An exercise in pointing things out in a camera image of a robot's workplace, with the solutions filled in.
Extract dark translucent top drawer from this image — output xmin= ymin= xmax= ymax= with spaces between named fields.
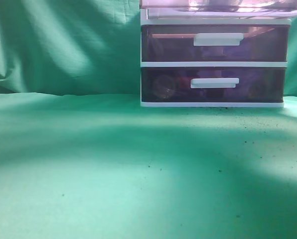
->
xmin=139 ymin=0 xmax=297 ymax=19

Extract dark translucent drawer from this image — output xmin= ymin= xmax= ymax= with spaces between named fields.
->
xmin=142 ymin=24 xmax=289 ymax=62
xmin=139 ymin=0 xmax=297 ymax=19
xmin=141 ymin=67 xmax=286 ymax=103

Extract dark translucent bottom drawer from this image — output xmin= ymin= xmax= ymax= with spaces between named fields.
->
xmin=141 ymin=67 xmax=286 ymax=103

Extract dark translucent middle drawer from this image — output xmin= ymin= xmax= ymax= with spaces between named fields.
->
xmin=142 ymin=24 xmax=289 ymax=62

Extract green cloth backdrop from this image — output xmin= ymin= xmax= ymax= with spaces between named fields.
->
xmin=0 ymin=0 xmax=297 ymax=239

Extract white frame drawer cabinet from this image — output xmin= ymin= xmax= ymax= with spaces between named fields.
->
xmin=140 ymin=9 xmax=291 ymax=108

